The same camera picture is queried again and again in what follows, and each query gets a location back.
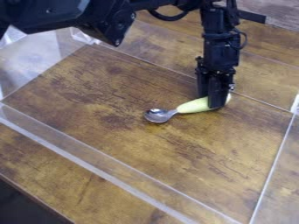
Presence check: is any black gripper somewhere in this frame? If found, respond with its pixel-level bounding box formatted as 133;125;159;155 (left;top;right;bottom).
196;0;247;109

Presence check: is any green handled metal spoon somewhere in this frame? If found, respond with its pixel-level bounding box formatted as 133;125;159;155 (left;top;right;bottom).
143;93;232;124

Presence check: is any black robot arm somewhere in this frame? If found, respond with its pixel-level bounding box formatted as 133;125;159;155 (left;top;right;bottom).
0;0;245;109

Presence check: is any black strip on table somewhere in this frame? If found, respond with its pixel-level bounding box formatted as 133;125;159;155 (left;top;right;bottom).
239;10;267;24

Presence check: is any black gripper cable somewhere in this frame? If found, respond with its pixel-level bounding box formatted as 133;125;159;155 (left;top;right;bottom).
231;27;249;51

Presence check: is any clear acrylic corner bracket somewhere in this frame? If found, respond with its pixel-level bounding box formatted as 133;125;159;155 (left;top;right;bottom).
69;27;101;45

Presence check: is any clear acrylic enclosure wall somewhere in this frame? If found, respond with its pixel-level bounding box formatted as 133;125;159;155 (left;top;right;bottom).
0;0;299;224

